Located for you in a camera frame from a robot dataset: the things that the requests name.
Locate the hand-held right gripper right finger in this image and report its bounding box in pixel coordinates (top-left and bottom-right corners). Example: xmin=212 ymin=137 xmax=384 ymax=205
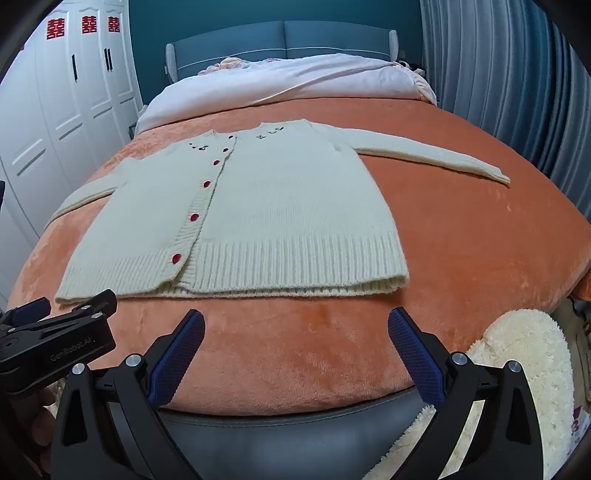
xmin=387 ymin=306 xmax=546 ymax=480

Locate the blue padded headboard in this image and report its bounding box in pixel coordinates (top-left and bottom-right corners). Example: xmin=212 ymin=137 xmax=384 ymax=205
xmin=165 ymin=19 xmax=400 ymax=85

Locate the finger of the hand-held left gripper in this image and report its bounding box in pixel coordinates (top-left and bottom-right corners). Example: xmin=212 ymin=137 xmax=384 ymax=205
xmin=55 ymin=289 xmax=119 ymax=324
xmin=0 ymin=296 xmax=52 ymax=329

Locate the pink ruffled cloth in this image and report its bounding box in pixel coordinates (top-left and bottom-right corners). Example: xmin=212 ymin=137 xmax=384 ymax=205
xmin=198 ymin=57 xmax=260 ymax=77

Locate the dark grey bed footboard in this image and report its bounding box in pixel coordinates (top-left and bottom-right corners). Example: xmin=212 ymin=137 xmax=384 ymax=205
xmin=156 ymin=388 xmax=435 ymax=480

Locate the grey pleated curtain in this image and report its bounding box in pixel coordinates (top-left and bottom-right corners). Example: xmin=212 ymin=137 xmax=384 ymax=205
xmin=419 ymin=0 xmax=591 ymax=217

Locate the cream knit cardigan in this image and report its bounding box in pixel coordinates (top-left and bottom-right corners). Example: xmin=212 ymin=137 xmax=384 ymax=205
xmin=45 ymin=119 xmax=511 ymax=306

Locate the white fluffy rug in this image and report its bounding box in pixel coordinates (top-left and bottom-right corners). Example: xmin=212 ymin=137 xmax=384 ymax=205
xmin=365 ymin=308 xmax=576 ymax=480

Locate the orange plush blanket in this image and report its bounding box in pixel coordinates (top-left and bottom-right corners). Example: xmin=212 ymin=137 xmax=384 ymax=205
xmin=7 ymin=97 xmax=591 ymax=417

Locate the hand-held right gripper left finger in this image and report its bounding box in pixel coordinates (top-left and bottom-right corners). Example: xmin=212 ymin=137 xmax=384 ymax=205
xmin=51 ymin=308 xmax=206 ymax=480

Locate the person's left hand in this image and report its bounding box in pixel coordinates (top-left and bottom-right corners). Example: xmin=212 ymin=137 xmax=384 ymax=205
xmin=25 ymin=387 xmax=60 ymax=468

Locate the white duvet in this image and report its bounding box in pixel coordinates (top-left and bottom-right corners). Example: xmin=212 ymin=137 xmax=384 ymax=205
xmin=135 ymin=53 xmax=437 ymax=136

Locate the white wardrobe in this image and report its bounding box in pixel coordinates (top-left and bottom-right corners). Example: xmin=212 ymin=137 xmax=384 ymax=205
xmin=0 ymin=0 xmax=149 ymax=301

